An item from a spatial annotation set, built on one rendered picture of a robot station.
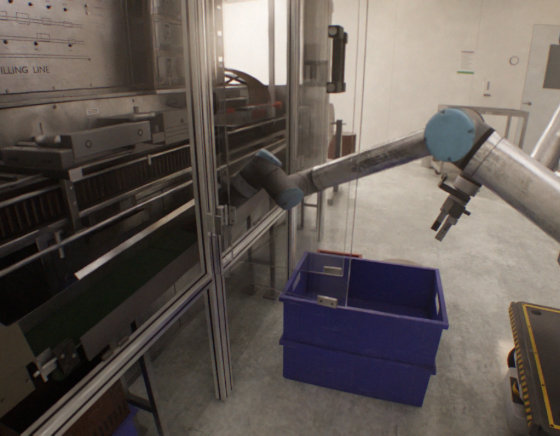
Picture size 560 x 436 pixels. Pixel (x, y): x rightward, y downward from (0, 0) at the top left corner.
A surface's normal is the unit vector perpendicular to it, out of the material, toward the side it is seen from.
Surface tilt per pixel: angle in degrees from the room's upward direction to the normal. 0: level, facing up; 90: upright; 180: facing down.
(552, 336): 0
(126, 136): 90
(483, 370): 0
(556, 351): 0
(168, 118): 90
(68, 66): 90
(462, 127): 87
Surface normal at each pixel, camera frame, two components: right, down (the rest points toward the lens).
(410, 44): -0.34, 0.34
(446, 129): -0.73, 0.19
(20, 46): 0.94, 0.13
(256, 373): 0.00, -0.93
